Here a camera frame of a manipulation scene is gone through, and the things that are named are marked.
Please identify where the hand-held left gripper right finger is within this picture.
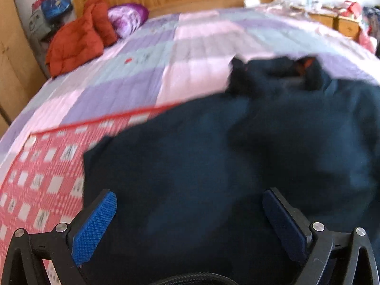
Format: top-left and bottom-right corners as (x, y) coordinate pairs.
(262, 188), (380, 285)

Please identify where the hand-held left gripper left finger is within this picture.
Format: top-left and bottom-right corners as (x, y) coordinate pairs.
(0, 188), (118, 285)

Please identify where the navy padded jacket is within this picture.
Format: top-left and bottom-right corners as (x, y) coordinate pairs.
(82, 54), (380, 285)

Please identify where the red checkered mat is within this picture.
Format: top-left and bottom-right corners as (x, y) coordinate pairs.
(0, 102), (185, 285)

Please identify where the wooden wardrobe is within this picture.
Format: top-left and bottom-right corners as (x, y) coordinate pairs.
(0, 0), (48, 137)

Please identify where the orange padded jacket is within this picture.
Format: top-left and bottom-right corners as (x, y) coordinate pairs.
(45, 0), (118, 79)

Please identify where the pastel patchwork quilt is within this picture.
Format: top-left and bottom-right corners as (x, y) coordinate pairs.
(0, 4), (380, 190)

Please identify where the pink bag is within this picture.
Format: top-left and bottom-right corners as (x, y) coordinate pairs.
(358, 30), (376, 52)

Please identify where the grey bag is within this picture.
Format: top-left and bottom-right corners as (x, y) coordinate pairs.
(29, 9), (60, 38)

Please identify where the purple floral pillow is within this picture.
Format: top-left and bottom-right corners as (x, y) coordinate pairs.
(107, 4), (149, 39)

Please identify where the blue printed bag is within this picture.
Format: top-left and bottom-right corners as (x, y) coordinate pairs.
(41, 0), (74, 18)

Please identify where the cluttered pile of bags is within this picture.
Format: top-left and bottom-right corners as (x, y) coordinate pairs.
(341, 0), (380, 58)

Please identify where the black braided cable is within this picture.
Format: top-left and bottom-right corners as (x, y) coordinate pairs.
(148, 271), (238, 285)

